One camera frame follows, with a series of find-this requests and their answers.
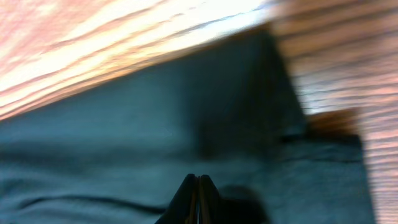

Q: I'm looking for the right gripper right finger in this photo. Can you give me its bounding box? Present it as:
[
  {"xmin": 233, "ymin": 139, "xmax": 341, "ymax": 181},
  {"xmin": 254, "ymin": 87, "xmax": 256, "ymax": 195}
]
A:
[{"xmin": 198, "ymin": 175, "xmax": 221, "ymax": 224}]

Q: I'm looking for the black t-shirt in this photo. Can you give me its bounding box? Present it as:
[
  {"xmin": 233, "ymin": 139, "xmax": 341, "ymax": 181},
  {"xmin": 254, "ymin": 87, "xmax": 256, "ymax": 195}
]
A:
[{"xmin": 1, "ymin": 28, "xmax": 376, "ymax": 224}]

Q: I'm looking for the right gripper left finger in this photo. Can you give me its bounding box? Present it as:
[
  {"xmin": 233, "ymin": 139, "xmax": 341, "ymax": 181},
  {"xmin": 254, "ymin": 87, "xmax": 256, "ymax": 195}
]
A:
[{"xmin": 155, "ymin": 174, "xmax": 197, "ymax": 224}]

